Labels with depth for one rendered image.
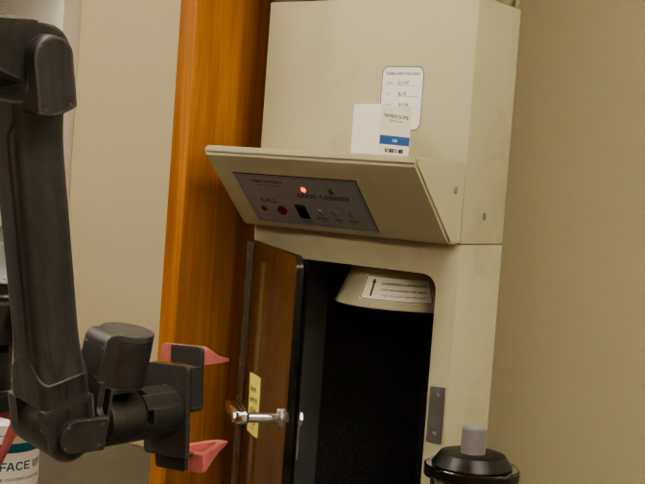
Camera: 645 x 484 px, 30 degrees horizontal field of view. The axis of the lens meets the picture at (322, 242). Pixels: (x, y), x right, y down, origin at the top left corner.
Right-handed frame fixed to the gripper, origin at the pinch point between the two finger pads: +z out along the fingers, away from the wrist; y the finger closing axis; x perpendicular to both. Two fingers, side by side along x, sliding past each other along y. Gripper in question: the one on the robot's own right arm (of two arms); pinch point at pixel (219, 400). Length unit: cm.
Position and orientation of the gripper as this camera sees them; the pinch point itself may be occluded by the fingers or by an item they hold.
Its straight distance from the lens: 143.0
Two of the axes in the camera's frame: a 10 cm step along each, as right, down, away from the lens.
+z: 6.0, 0.0, 8.0
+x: -8.0, -0.2, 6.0
